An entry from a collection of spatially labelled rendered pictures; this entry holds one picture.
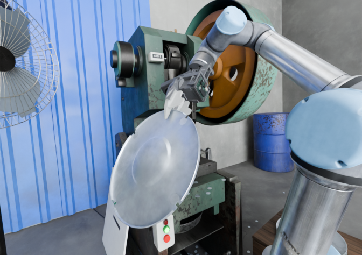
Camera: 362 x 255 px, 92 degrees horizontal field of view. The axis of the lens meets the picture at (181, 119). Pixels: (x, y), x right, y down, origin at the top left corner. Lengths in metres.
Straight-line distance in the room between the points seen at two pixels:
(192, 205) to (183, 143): 0.64
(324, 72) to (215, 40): 0.29
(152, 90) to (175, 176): 0.60
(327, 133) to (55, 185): 2.16
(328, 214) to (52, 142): 2.05
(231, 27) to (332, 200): 0.44
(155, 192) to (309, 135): 0.31
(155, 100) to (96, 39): 1.45
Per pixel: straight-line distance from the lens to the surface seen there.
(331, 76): 0.51
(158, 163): 0.42
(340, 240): 1.28
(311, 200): 0.40
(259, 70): 1.01
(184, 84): 0.51
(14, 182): 2.22
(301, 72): 0.53
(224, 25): 0.56
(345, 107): 0.32
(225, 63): 1.25
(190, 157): 0.37
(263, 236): 1.20
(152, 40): 0.97
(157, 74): 0.93
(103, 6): 2.39
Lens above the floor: 1.07
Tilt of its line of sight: 4 degrees down
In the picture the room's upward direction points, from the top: 3 degrees counter-clockwise
